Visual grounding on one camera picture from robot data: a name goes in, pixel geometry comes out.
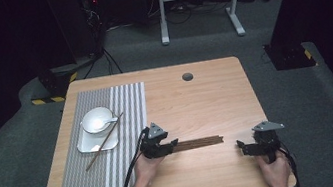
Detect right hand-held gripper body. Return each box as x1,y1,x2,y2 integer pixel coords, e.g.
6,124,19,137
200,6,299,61
250,117,291,165

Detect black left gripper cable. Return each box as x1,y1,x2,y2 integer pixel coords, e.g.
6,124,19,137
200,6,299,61
105,127,159,187

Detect white spoon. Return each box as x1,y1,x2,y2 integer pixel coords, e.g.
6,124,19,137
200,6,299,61
91,114,121,129

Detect white square plate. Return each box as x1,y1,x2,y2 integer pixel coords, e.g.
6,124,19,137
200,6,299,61
73,115,123,156

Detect black floor cables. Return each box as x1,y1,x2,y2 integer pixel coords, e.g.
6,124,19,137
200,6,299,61
79,44,124,80

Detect person's left hand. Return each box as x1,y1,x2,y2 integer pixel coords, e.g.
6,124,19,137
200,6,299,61
130,153,167,187

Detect cables under white stand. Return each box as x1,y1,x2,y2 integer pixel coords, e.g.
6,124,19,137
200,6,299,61
145,0,231,29

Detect grey striped placemat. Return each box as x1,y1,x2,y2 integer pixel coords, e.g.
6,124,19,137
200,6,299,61
44,81,161,187

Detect brown wooden chopstick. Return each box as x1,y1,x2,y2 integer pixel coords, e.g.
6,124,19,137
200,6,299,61
76,111,133,173
171,134,221,146

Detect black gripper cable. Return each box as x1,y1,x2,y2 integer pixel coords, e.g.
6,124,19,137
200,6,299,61
277,144,302,187
105,127,159,187

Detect white bowl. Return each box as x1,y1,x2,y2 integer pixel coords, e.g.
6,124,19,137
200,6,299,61
78,104,117,137

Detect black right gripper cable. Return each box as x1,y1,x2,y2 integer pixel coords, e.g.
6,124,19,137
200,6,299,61
277,144,302,187

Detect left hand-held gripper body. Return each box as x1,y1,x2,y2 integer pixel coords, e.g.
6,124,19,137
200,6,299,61
136,120,172,161

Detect pile of brown chopsticks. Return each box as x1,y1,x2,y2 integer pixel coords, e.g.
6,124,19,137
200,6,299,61
172,135,226,154

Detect person's right hand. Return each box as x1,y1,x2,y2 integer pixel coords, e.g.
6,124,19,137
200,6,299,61
255,149,295,187

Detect dark equipment rack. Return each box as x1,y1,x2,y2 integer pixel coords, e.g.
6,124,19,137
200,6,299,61
74,0,113,59

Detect black stand base hazard tape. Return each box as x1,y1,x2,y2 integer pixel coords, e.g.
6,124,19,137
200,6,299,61
262,36,318,74
26,60,83,108

